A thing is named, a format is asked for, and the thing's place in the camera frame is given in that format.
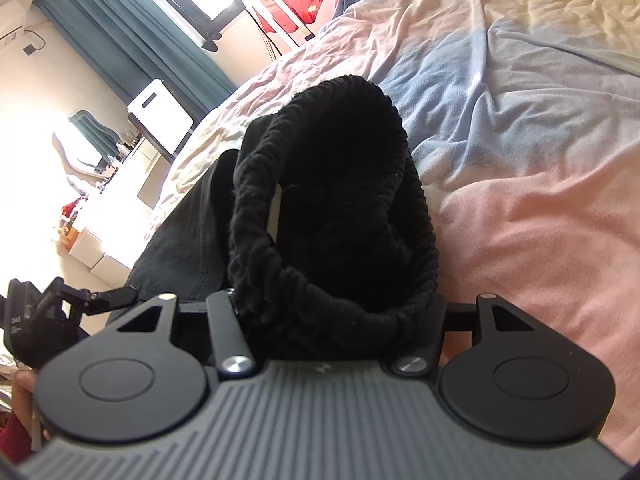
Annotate wavy standing mirror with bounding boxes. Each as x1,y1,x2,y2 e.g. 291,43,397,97
52,109,122,177

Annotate white dressing table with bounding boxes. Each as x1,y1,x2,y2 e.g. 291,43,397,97
54,137,167,287

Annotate person's left forearm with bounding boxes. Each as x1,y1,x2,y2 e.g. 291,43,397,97
10,367,44,442

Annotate white chair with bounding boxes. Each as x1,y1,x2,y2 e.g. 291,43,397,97
126,78,195,164

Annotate red garment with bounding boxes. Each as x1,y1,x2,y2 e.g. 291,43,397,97
257,0,329,37

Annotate black pants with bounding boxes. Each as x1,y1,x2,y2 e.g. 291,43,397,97
127,74,442,367

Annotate row of cosmetic bottles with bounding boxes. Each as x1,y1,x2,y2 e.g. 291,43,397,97
62,130,143,201

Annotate white garment steamer stand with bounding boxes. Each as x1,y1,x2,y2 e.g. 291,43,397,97
234,0,317,57

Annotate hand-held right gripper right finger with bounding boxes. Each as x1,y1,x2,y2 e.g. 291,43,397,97
390,292,521,376

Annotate white air conditioner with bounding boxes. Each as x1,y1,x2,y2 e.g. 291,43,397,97
0,0,27,47

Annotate white storage box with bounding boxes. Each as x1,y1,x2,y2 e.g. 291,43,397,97
67,227,107,269

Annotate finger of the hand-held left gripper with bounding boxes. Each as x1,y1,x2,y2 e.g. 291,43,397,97
37,277,139,319

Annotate teal curtain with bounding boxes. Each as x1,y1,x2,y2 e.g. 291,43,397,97
32,0,237,117

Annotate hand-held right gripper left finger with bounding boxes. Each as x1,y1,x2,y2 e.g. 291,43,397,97
117,289,256,379

